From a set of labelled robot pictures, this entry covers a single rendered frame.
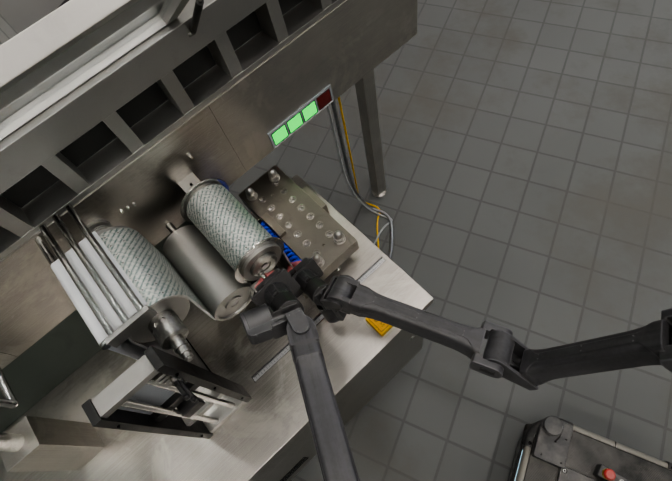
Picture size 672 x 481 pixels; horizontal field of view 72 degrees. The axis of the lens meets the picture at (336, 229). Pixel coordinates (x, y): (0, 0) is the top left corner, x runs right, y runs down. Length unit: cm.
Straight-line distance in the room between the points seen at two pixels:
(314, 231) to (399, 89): 183
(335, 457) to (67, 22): 71
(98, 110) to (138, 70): 12
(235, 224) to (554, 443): 145
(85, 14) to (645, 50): 325
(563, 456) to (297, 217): 131
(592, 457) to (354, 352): 108
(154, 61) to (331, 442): 83
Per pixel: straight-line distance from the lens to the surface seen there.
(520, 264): 251
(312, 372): 90
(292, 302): 98
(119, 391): 100
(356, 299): 112
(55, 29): 59
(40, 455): 147
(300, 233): 143
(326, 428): 86
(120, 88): 111
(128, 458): 160
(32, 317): 146
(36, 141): 111
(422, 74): 318
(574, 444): 213
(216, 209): 120
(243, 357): 149
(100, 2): 59
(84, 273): 113
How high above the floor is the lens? 228
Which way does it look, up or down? 62 degrees down
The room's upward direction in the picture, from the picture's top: 19 degrees counter-clockwise
